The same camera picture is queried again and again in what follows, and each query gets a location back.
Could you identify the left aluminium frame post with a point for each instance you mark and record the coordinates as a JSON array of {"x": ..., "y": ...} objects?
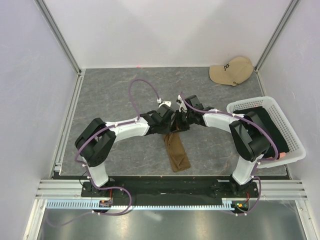
[{"x": 58, "y": 35}]

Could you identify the beige baseball cap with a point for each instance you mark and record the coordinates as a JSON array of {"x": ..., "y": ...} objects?
[{"x": 233, "y": 73}]

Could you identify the light blue cable duct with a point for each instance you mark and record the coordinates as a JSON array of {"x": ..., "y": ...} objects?
[{"x": 95, "y": 204}]

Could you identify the right aluminium frame post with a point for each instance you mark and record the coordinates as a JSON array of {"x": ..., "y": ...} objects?
[{"x": 277, "y": 33}]

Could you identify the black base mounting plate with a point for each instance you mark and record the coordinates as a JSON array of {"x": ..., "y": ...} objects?
[{"x": 213, "y": 186}]

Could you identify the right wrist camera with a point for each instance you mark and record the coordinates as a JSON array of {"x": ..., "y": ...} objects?
[{"x": 189, "y": 103}]

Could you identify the aluminium frame post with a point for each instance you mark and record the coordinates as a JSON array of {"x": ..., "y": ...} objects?
[
  {"x": 277, "y": 33},
  {"x": 58, "y": 35}
]

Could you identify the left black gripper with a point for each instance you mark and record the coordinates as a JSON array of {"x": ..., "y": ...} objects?
[{"x": 167, "y": 130}]

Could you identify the brown cloth napkin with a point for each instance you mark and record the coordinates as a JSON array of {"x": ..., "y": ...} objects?
[{"x": 178, "y": 158}]

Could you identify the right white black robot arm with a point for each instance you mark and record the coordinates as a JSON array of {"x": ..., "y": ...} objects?
[{"x": 250, "y": 136}]

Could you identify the black cloth in basket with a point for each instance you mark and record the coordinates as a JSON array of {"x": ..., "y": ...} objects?
[{"x": 271, "y": 128}]

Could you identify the white plastic basket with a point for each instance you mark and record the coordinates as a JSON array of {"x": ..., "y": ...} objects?
[{"x": 296, "y": 150}]

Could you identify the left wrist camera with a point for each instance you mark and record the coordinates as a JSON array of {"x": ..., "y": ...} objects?
[{"x": 164, "y": 112}]

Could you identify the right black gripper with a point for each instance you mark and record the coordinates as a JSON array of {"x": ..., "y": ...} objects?
[{"x": 177, "y": 125}]

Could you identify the front aluminium rail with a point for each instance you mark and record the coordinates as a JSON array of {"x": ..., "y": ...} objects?
[{"x": 270, "y": 189}]

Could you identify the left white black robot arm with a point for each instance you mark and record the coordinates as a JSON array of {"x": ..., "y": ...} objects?
[{"x": 95, "y": 143}]

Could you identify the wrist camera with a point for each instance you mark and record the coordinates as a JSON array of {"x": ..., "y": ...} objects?
[
  {"x": 189, "y": 103},
  {"x": 164, "y": 112}
]

